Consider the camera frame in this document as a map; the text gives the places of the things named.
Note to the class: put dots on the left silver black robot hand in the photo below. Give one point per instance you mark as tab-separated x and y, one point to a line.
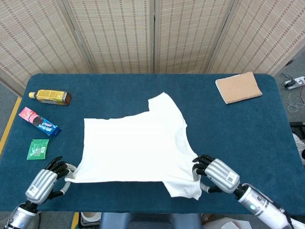
41	184

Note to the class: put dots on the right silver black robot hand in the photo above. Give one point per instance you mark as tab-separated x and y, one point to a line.
221	174

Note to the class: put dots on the white T-shirt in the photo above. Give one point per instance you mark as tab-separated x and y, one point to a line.
131	148

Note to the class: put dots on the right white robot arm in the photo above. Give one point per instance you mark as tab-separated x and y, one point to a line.
257	202

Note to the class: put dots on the green sachet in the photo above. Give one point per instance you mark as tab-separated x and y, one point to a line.
38	149

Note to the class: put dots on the white paper sheet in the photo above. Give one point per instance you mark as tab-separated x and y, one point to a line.
228	224

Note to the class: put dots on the white cup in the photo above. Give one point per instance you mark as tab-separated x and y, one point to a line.
90	217

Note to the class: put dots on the pink blue cookie package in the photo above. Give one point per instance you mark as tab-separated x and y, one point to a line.
39	121

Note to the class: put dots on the white bag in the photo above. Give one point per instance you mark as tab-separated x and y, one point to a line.
300	148

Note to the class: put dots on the blue grey seat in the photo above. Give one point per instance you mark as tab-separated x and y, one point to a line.
147	220

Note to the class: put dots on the brown spiral notebook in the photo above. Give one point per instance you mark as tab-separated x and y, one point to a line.
238	87

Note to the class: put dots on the yellow label tea bottle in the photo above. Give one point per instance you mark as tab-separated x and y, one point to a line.
50	95

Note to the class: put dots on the black box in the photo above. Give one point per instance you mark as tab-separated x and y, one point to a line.
299	127

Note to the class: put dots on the white power strip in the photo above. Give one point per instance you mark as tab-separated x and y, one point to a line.
296	82

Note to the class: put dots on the woven folding screen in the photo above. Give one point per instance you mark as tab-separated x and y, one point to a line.
119	35

